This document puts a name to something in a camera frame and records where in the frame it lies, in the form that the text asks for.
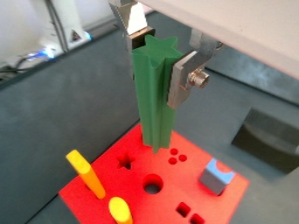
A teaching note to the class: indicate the blue grooved block peg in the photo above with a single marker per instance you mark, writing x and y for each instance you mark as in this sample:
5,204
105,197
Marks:
213,178

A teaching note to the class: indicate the short yellow cylinder peg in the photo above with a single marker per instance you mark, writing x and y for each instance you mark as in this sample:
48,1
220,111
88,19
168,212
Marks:
118,211

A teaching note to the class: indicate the red peg board block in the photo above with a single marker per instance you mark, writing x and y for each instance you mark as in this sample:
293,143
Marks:
157,183

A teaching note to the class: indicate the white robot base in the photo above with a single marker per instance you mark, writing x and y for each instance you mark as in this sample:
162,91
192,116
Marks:
41,29

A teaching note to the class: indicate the tall yellow rectangular peg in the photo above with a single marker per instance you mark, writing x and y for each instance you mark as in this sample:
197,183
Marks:
85,172

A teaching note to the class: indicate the green star-profile bar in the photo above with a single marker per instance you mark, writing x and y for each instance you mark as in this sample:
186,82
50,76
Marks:
153,60

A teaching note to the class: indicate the black curved fixture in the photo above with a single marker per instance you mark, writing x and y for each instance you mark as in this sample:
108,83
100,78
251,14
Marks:
269,139

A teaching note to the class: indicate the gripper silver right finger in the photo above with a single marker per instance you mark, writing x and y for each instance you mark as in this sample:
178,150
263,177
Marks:
186,69

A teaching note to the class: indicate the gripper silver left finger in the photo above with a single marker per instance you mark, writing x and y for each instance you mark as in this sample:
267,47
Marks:
129,15

